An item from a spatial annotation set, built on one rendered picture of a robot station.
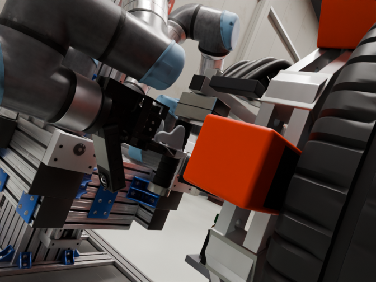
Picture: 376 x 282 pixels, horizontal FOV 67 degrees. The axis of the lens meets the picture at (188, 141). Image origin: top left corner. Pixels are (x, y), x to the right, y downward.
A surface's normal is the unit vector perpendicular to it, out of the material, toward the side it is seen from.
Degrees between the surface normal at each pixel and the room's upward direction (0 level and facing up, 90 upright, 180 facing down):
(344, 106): 77
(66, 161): 90
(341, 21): 125
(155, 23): 51
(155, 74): 132
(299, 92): 90
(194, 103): 90
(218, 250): 90
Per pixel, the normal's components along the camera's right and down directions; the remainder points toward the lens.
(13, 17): 0.02, -0.02
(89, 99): 0.78, 0.00
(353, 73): -0.54, -0.60
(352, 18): -0.71, 0.31
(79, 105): 0.69, 0.30
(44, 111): 0.26, 0.83
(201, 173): -0.62, -0.27
